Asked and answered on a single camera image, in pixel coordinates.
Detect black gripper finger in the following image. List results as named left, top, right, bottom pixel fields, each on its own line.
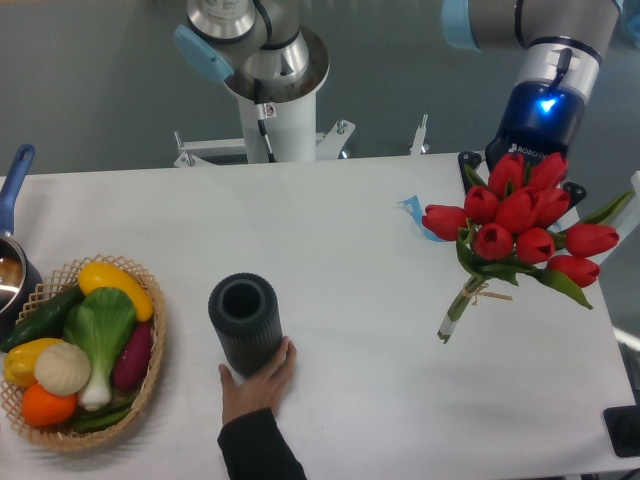
left=561, top=176, right=586, bottom=210
left=458, top=151, right=486, bottom=193

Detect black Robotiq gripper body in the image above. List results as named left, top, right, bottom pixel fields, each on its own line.
left=485, top=128, right=569, bottom=172

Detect red tulip bouquet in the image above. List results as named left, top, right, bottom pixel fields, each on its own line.
left=422, top=153, right=632, bottom=342

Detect dark ribbed cylindrical vase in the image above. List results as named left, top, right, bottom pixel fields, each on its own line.
left=208, top=273, right=283, bottom=378

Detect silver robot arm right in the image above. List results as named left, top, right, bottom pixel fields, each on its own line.
left=441, top=1, right=639, bottom=211

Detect black sleeved forearm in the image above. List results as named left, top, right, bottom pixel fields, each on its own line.
left=217, top=408, right=306, bottom=480

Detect person's bare hand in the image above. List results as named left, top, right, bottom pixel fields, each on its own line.
left=218, top=337, right=297, bottom=426

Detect light blue tape strip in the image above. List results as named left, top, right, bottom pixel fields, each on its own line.
left=398, top=195, right=443, bottom=242

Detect black device at edge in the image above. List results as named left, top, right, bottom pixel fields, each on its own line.
left=603, top=405, right=640, bottom=458

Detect purple sweet potato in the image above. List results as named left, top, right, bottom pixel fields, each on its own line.
left=112, top=323, right=152, bottom=391

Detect green bok choy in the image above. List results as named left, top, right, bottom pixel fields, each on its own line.
left=63, top=287, right=136, bottom=412

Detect woven bamboo basket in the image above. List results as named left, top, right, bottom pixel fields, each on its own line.
left=1, top=255, right=167, bottom=452

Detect dark green cucumber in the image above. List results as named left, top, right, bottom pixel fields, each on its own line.
left=1, top=284, right=85, bottom=353

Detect white garlic bulb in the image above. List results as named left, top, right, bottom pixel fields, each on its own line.
left=34, top=342, right=91, bottom=396

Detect green bean pods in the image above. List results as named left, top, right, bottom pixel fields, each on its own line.
left=70, top=396, right=134, bottom=434

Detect yellow bell pepper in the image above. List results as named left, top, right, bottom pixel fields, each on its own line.
left=4, top=338, right=63, bottom=388

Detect orange fruit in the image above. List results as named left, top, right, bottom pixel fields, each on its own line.
left=21, top=383, right=77, bottom=427

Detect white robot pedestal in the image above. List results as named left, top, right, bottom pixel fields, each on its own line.
left=236, top=93, right=316, bottom=164

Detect white metal mounting frame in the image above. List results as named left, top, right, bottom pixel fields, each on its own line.
left=172, top=114, right=431, bottom=168

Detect blue handled saucepan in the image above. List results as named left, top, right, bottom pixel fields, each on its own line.
left=1, top=144, right=42, bottom=340

